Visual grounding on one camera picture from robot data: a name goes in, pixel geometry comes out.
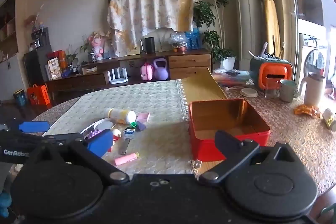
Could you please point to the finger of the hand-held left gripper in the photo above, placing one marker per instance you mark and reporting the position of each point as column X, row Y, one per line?
column 34, row 126
column 63, row 138

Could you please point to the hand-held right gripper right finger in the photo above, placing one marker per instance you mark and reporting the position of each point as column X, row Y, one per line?
column 227, row 139

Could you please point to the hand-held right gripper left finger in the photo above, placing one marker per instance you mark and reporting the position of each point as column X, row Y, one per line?
column 99, row 142

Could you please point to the purple building block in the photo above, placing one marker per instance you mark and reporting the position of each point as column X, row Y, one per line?
column 94, row 133

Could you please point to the red foil packet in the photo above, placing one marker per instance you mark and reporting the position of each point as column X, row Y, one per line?
column 115, row 139

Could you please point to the round metal tin lid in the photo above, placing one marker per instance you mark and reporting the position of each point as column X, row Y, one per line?
column 103, row 124

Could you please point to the red tin box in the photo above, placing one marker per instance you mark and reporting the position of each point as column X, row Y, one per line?
column 204, row 145

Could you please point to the pink tube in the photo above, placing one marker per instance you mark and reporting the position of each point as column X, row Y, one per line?
column 126, row 159

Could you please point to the yellow white bottle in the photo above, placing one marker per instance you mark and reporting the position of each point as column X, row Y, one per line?
column 120, row 115

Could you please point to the person's left hand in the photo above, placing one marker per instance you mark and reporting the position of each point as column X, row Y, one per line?
column 4, row 204

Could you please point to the silver metal bar tool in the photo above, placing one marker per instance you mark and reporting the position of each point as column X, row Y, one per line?
column 124, row 146

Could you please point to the orange floor box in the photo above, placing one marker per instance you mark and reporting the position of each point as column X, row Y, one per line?
column 38, row 95

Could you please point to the blue tin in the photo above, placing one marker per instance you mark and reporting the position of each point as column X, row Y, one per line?
column 20, row 98

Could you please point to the blue white tag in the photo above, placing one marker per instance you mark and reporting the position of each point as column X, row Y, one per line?
column 130, row 132

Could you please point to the green bottle cap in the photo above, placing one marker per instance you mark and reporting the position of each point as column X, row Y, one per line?
column 134, row 124

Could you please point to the white round coaster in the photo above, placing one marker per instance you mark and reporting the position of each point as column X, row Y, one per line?
column 249, row 92

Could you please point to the yellow table runner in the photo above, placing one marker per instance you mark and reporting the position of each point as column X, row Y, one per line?
column 202, row 90

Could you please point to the black small fridge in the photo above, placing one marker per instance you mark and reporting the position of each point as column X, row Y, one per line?
column 35, row 66

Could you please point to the white snack box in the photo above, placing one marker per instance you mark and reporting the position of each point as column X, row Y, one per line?
column 53, row 69

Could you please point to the wooden television cabinet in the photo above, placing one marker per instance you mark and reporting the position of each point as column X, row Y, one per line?
column 78, row 79

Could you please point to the clear glass cup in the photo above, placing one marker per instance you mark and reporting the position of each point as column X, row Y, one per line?
column 270, row 91

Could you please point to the white patterned tablecloth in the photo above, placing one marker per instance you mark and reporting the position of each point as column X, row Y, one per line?
column 147, row 98

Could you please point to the dark patterned pouch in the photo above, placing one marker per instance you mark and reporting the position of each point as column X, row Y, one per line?
column 232, row 72

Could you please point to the white router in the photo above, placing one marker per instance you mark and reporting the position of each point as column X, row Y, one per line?
column 115, row 76

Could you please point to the small wooden box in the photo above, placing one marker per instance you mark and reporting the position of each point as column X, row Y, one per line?
column 89, row 70

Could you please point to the orange red box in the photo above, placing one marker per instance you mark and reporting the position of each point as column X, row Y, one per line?
column 61, row 57

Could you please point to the wooden cabinet drawer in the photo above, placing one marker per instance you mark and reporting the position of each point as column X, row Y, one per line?
column 189, row 60
column 189, row 73

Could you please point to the small potted plant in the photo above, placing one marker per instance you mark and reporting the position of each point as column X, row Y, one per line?
column 71, row 58

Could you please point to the green mug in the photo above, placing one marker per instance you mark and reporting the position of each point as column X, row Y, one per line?
column 287, row 90

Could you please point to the green orange storage box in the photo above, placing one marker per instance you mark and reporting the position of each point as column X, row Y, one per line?
column 273, row 73

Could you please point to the orange snack packet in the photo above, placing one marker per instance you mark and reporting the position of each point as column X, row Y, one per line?
column 305, row 109

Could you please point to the black jar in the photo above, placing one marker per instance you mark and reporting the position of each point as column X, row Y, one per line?
column 91, row 57

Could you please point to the black coffee machine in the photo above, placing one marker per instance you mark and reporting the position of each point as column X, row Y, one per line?
column 40, row 39

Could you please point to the purple kettlebell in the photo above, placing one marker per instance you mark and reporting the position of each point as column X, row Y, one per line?
column 161, row 71

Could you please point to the pink doll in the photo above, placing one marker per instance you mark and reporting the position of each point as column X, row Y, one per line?
column 97, row 48

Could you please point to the assorted stationery sticks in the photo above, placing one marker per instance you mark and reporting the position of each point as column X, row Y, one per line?
column 265, row 49

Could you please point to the white pitcher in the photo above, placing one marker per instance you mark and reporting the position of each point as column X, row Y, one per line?
column 313, row 90

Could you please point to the small white bottle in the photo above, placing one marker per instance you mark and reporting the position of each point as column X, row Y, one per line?
column 329, row 119

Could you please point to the blue packet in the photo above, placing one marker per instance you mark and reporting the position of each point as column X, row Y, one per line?
column 193, row 39

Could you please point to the clear plastic bag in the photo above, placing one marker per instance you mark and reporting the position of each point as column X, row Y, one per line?
column 178, row 41

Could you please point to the black speaker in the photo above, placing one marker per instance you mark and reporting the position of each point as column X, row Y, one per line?
column 149, row 44

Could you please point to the white washing machine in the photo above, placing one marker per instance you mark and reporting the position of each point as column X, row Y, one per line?
column 312, row 56

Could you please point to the white shell-shaped ornament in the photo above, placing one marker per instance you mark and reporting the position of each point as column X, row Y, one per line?
column 162, row 36

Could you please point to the yellow curtain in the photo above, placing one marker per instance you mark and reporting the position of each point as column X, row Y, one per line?
column 270, row 16

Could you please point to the white standing air conditioner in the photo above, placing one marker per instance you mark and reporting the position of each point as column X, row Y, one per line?
column 245, row 3

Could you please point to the floral cloth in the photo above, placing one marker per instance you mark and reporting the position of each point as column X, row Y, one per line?
column 147, row 3

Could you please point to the wooden wall shelf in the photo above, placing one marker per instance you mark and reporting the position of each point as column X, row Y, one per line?
column 8, row 29

